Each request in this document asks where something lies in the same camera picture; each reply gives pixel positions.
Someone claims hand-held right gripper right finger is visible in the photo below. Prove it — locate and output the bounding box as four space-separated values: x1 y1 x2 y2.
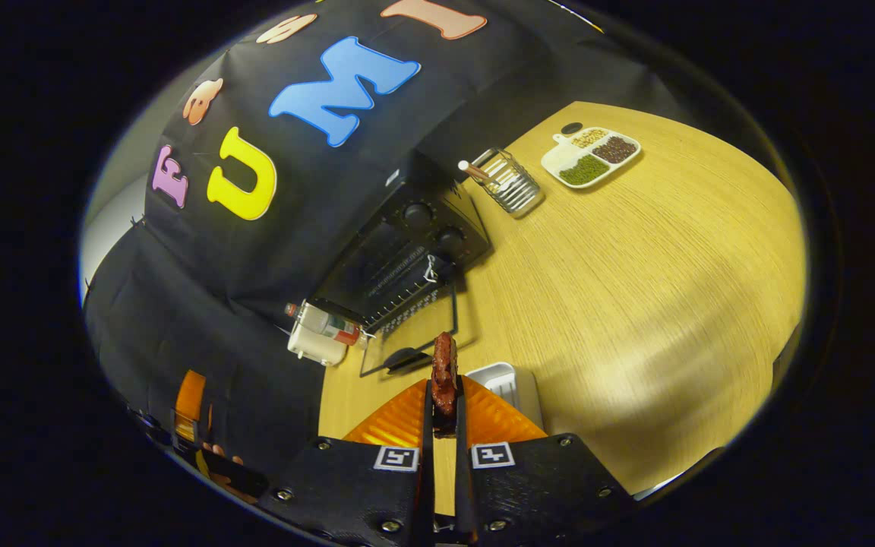
453 375 636 547

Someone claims black electric oven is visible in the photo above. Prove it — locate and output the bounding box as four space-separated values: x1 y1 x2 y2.
307 150 494 378

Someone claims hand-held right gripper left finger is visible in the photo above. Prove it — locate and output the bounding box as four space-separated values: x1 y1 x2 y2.
259 378 436 547

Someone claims black backdrop cloth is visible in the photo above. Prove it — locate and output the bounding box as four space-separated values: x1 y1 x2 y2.
84 0 681 487

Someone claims metal wire basket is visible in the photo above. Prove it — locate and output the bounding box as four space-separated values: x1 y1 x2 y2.
459 147 545 220

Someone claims red-brown meat slice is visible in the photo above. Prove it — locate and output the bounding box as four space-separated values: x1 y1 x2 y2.
430 331 460 438

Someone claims clear bottle with red label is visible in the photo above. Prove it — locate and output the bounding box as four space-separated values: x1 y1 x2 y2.
284 302 366 346

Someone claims white divided tray of beans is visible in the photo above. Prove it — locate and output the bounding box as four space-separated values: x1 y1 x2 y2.
541 126 642 189

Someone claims white food tray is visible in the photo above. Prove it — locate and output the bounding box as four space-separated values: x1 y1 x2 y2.
466 362 545 430

